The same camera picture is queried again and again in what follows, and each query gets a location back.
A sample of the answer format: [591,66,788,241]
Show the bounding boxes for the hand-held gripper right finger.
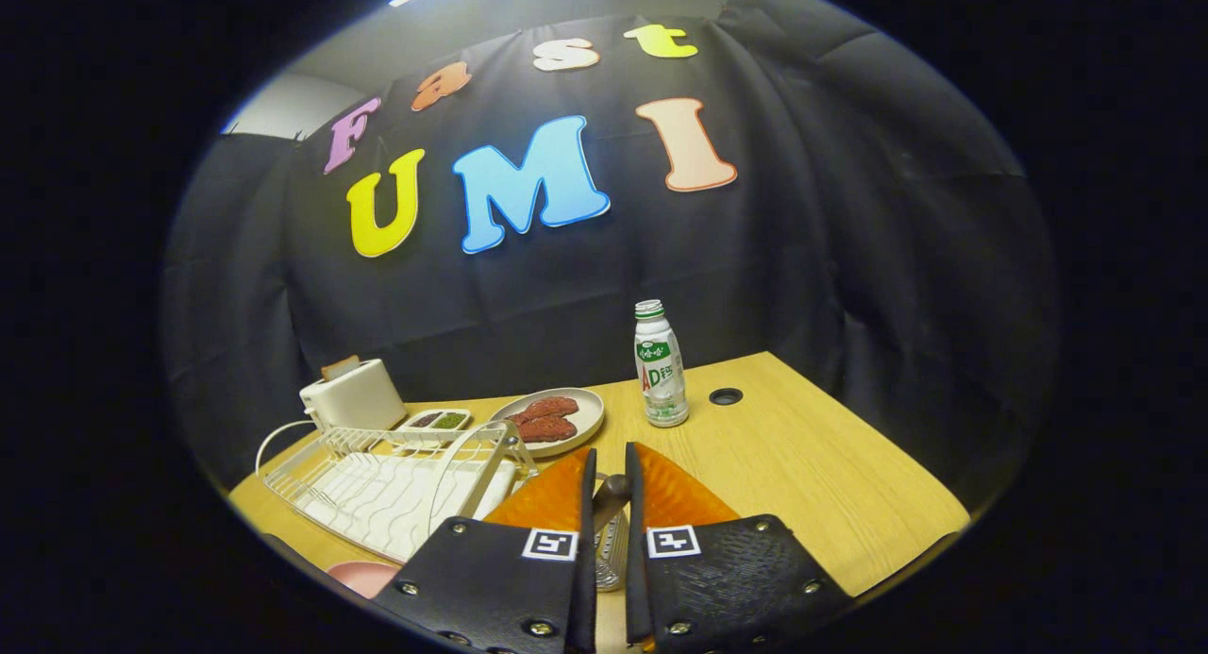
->
[623,441,855,654]

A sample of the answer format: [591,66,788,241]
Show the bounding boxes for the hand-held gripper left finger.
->
[371,444,599,654]

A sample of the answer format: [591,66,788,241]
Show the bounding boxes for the white wire dish rack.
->
[255,419,539,565]

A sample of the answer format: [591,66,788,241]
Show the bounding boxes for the metal wire basket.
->
[595,509,630,594]

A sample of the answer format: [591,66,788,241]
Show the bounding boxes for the pink plate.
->
[326,561,402,600]

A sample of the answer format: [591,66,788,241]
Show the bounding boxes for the wooden handled spoon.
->
[591,473,633,537]

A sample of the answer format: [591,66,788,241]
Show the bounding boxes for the beige round plate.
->
[489,387,606,460]

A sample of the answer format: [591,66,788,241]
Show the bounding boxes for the white ribbed drain tray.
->
[297,454,518,562]

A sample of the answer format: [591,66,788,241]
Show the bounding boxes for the red raw steak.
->
[510,396,580,424]
[514,415,579,444]

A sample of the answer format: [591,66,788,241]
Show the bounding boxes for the white divided snack tray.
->
[394,408,473,447]

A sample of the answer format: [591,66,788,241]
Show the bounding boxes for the white green-label drink bottle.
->
[633,299,690,428]

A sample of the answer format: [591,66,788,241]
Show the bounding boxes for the cream toaster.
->
[299,357,409,433]

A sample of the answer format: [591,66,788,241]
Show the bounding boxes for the black backdrop cloth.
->
[159,0,1063,504]

